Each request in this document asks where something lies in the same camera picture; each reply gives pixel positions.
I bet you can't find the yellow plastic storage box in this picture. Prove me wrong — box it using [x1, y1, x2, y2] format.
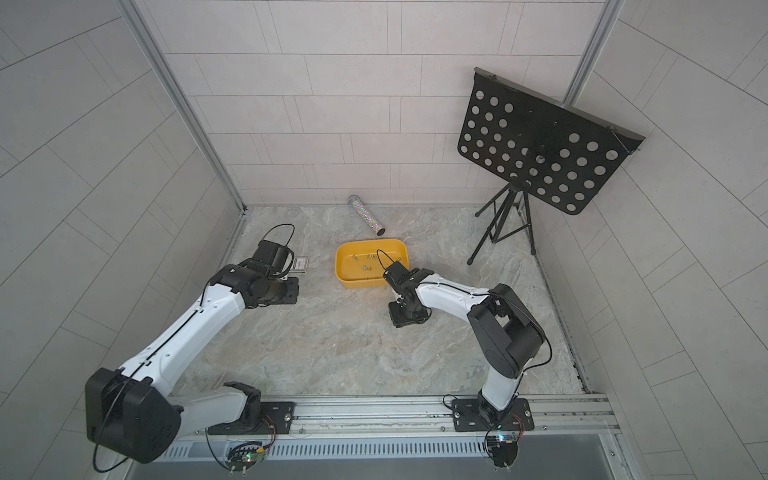
[335, 239, 409, 289]

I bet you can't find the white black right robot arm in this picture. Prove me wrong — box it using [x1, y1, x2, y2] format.
[383, 262, 549, 423]

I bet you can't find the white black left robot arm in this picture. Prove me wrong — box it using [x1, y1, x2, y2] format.
[85, 265, 299, 464]

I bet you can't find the playing card box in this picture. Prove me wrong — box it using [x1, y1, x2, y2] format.
[291, 256, 309, 273]

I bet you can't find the rhinestone silver microphone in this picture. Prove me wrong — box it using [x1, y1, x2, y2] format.
[347, 195, 386, 236]

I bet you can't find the right green circuit board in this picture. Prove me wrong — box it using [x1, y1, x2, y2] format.
[484, 432, 519, 469]

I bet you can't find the green circuit board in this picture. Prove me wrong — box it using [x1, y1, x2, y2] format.
[484, 432, 519, 469]
[226, 441, 267, 476]

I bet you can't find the left green circuit board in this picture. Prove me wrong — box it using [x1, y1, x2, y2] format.
[226, 441, 267, 476]

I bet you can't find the black perforated music stand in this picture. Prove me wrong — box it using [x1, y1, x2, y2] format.
[456, 68, 645, 243]

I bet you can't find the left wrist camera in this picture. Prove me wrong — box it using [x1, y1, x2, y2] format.
[252, 240, 295, 278]

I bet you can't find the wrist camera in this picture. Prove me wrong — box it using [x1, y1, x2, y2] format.
[383, 261, 417, 296]
[252, 240, 295, 278]

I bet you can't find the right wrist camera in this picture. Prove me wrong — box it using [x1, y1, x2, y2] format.
[383, 261, 417, 296]

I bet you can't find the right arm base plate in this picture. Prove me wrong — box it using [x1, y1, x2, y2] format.
[449, 396, 535, 432]

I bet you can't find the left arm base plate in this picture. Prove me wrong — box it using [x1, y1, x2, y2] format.
[207, 402, 296, 436]

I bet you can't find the aluminium rail frame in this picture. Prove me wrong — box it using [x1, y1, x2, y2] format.
[107, 392, 637, 480]

